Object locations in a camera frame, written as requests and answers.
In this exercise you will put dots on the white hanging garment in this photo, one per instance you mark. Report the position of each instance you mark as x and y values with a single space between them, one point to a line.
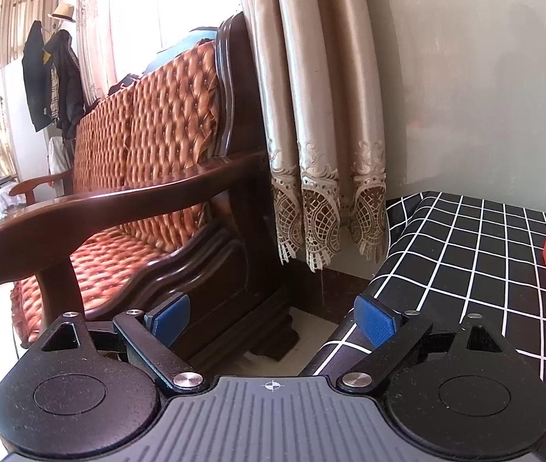
55 154

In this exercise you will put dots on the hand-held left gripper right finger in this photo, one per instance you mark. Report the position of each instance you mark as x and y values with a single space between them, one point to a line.
374 320

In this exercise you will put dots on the orange tufted sofa cushion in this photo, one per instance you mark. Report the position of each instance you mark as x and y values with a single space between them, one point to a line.
157 120

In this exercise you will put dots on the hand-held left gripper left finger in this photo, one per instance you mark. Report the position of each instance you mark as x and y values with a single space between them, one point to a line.
172 317

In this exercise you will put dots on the wooden chair armrest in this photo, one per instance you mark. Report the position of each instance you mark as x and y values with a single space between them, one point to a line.
37 183

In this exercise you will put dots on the straw hat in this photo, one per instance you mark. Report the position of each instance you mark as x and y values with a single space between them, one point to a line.
62 12

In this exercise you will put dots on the beige lace-trimmed curtain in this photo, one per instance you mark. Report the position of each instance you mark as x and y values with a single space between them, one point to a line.
311 106

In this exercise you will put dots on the dark wooden sofa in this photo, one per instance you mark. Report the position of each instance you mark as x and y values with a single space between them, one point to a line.
234 260

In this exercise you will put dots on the blue cloth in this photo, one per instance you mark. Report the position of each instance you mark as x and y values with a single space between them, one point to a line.
181 43

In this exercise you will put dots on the dark hanging jacket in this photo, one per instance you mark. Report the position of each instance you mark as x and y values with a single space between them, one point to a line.
68 82
33 77

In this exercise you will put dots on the white cabinet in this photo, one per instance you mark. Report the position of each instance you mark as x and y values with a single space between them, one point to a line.
13 120

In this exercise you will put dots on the black white checkered tablecloth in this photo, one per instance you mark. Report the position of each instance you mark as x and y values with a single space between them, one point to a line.
470 260

